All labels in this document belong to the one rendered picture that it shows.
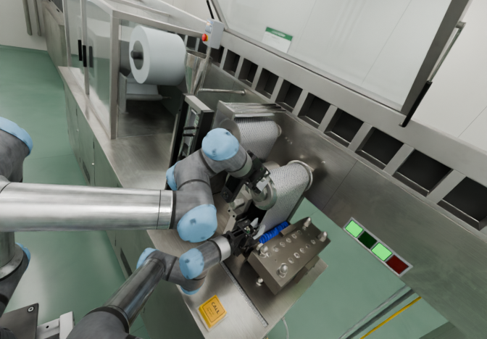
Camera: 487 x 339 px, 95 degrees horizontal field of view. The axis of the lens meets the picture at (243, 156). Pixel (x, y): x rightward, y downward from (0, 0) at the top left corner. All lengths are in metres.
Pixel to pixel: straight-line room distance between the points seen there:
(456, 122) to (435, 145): 2.33
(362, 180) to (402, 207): 0.16
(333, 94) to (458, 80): 2.35
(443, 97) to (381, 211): 2.38
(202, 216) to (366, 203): 0.75
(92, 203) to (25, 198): 0.09
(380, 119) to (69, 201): 0.92
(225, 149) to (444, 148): 0.70
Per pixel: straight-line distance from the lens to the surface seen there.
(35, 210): 0.46
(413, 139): 0.95
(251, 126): 0.94
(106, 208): 0.44
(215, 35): 1.06
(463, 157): 0.94
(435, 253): 1.05
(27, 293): 2.06
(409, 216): 1.01
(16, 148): 0.61
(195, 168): 0.52
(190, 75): 1.26
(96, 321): 0.54
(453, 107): 3.26
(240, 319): 0.97
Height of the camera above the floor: 1.75
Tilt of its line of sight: 30 degrees down
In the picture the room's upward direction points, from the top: 21 degrees clockwise
